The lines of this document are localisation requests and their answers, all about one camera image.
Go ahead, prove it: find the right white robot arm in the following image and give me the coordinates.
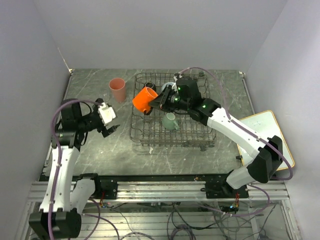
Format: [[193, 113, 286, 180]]
[[148, 76, 284, 198]]

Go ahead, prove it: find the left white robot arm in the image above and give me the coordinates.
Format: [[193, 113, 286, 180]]
[[28, 98, 118, 240]]

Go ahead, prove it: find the light blue mug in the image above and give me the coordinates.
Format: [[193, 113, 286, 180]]
[[161, 82, 175, 92]]

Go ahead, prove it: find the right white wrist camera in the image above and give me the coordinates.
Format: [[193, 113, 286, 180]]
[[173, 72, 183, 82]]

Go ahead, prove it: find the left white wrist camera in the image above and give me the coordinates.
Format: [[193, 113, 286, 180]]
[[97, 102, 117, 126]]

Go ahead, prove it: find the green ceramic mug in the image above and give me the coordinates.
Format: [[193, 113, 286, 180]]
[[162, 112, 180, 131]]

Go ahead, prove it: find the grey wire dish rack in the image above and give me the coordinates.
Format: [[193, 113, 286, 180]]
[[129, 71, 217, 151]]

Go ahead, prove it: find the orange mug black handle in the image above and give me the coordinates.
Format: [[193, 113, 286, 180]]
[[132, 86, 158, 115]]

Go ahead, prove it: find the black mug white interior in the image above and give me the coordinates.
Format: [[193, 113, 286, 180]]
[[144, 81, 157, 92]]

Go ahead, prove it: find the pink plastic tumbler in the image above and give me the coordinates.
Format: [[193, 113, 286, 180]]
[[109, 77, 126, 103]]

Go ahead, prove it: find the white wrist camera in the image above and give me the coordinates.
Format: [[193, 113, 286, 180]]
[[173, 72, 183, 82], [97, 102, 117, 126]]

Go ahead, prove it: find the purple cable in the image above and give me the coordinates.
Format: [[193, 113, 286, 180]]
[[47, 99, 103, 240], [176, 66, 293, 218]]

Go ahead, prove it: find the aluminium mounting rail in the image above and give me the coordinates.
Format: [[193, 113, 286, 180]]
[[27, 180, 290, 203]]

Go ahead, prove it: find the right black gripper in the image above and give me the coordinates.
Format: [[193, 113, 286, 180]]
[[149, 84, 191, 113]]

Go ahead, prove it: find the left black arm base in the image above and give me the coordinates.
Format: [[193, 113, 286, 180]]
[[76, 173, 118, 200]]

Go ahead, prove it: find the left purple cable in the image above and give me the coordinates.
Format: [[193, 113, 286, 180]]
[[47, 99, 103, 240]]

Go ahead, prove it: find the whiteboard with wooden frame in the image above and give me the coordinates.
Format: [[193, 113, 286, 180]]
[[240, 110, 295, 168]]

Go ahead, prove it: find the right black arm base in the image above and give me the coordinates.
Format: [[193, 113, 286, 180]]
[[200, 174, 249, 199]]

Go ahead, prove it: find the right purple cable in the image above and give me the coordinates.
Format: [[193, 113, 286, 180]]
[[176, 66, 293, 218]]

